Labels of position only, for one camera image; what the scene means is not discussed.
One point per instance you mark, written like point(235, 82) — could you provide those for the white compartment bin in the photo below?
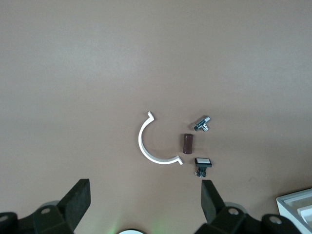
point(282, 202)

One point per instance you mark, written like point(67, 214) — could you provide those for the white rectangular push button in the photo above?
point(202, 161)

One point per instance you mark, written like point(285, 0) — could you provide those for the chrome angle valve fitting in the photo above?
point(201, 123)

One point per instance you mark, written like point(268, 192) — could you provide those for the white plastic drawer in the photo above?
point(307, 214)

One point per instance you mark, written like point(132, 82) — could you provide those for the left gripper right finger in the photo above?
point(209, 202)

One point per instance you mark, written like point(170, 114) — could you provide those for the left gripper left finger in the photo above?
point(75, 204)

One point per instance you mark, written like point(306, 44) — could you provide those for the dark brown cylinder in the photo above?
point(187, 143)

